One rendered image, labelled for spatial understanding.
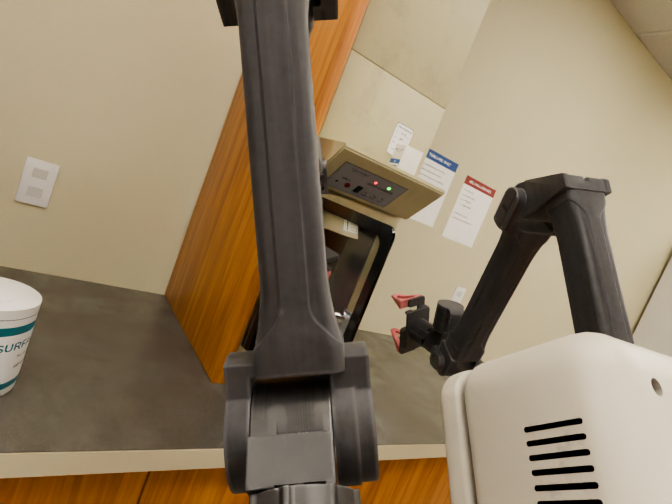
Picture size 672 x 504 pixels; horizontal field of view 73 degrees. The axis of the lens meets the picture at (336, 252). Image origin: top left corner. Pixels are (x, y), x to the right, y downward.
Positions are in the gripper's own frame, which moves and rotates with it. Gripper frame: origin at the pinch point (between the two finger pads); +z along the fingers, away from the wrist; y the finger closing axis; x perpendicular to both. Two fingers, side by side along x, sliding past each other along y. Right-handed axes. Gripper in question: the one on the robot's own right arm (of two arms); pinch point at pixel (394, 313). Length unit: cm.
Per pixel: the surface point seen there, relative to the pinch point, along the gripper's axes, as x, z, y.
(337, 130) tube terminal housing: 9.8, 10.8, 44.6
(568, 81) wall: -136, 55, 54
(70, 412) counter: 71, -10, 7
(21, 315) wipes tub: 74, -8, 24
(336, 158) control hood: 15.4, 1.8, 40.0
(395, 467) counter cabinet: 10.1, -15.5, -31.5
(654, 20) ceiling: -174, 44, 79
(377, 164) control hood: 6.4, -0.3, 38.2
